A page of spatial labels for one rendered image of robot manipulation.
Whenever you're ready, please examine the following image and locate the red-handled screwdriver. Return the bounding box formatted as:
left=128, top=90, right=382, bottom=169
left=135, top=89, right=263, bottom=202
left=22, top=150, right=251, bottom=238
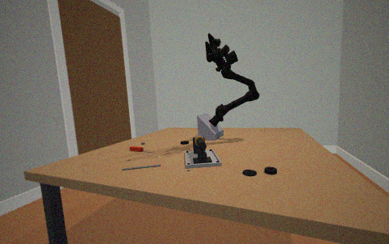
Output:
left=130, top=146, right=145, bottom=152

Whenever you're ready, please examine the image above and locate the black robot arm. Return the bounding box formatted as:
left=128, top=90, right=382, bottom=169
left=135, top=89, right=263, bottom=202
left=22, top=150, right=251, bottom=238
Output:
left=209, top=45, right=259, bottom=127

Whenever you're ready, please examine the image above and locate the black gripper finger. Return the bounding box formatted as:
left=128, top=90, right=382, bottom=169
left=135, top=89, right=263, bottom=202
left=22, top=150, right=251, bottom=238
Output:
left=208, top=33, right=219, bottom=45
left=205, top=42, right=216, bottom=57

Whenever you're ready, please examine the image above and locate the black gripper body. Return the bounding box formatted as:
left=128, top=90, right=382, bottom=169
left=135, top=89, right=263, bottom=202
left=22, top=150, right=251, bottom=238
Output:
left=207, top=39, right=224, bottom=63

